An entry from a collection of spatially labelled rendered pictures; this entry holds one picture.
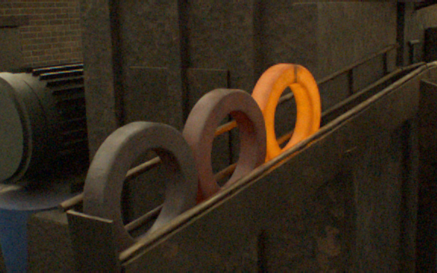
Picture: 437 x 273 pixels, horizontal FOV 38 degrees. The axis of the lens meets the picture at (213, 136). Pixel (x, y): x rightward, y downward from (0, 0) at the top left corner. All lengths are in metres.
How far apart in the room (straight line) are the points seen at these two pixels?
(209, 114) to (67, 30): 7.96
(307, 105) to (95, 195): 0.51
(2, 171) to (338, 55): 1.27
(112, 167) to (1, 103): 1.47
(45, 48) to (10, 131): 6.40
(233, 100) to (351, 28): 0.60
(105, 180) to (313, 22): 0.71
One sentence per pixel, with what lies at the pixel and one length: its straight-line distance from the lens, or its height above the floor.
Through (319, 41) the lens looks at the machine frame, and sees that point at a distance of 1.32.
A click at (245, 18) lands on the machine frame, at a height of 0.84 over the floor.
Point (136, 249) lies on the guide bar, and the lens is 0.76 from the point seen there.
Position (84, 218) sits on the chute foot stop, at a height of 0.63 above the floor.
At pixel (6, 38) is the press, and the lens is 5.62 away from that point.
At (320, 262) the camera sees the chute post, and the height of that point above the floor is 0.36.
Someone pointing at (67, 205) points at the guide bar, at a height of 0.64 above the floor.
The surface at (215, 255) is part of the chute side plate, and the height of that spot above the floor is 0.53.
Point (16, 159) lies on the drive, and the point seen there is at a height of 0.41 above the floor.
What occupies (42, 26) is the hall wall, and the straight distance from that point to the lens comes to 8.52.
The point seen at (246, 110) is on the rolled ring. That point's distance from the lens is 0.95.
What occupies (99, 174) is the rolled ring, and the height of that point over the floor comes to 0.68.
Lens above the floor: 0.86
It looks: 11 degrees down
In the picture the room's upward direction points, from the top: 2 degrees counter-clockwise
